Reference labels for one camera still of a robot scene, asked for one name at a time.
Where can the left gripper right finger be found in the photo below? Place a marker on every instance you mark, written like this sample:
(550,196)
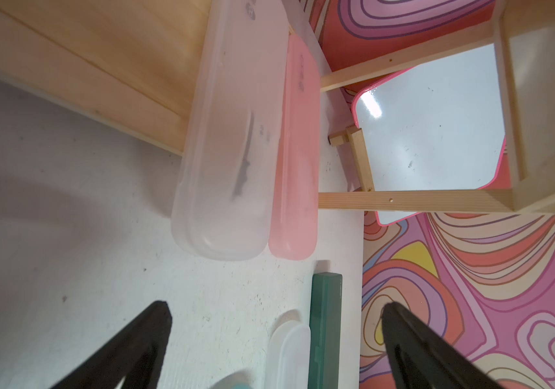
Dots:
(419,358)

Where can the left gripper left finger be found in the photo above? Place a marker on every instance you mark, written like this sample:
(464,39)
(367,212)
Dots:
(133,358)

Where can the dark green pencil case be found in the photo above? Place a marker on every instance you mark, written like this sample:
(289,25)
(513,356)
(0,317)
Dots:
(325,324)

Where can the clear frosted pencil case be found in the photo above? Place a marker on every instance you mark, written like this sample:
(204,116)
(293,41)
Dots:
(288,357)

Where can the pink pencil case right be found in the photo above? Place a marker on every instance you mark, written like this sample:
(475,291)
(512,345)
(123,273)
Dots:
(294,223)

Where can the wooden two-tier shelf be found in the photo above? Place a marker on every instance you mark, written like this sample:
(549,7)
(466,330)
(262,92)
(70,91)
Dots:
(133,66)

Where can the wooden whiteboard easel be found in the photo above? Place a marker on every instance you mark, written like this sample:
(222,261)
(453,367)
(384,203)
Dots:
(353,136)

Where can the pink framed whiteboard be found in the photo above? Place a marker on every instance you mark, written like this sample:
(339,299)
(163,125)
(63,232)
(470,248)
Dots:
(437,126)

